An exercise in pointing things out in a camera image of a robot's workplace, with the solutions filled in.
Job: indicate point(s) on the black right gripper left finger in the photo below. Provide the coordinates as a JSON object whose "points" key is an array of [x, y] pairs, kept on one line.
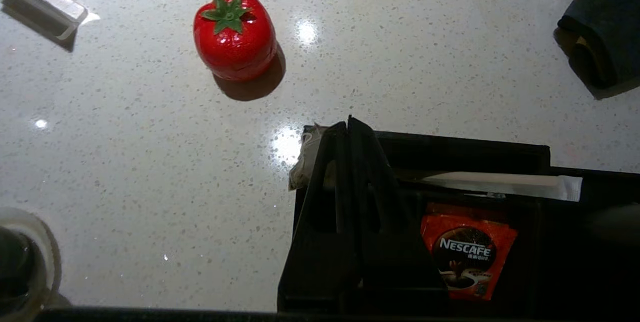
{"points": [[325, 242]]}

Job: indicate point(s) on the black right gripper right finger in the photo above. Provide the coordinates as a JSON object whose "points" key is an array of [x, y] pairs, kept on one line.
{"points": [[385, 242]]}

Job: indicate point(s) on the clear plastic wrapper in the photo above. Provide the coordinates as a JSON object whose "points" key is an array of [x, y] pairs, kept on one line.
{"points": [[305, 162]]}

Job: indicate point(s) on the red Nescafe coffee sachet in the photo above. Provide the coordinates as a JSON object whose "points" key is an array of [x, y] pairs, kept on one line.
{"points": [[467, 252]]}

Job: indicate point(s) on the black compartment box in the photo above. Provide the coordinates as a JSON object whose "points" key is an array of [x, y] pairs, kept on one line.
{"points": [[475, 155]]}

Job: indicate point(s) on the white paper stick packet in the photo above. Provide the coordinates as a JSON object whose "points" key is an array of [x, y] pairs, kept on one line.
{"points": [[500, 184]]}

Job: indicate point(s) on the red tomato-shaped timer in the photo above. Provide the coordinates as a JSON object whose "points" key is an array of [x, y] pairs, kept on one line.
{"points": [[235, 37]]}

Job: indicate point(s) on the black serving tray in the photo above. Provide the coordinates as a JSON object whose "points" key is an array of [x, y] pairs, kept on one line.
{"points": [[610, 182]]}

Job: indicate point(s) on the white round coaster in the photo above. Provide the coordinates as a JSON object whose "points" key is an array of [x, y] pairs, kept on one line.
{"points": [[47, 257]]}

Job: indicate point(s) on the dark grey cloth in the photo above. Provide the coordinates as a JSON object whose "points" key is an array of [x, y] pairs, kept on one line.
{"points": [[607, 22]]}

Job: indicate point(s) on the QR code sign stand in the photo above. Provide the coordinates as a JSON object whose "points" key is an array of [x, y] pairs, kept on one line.
{"points": [[45, 7]]}

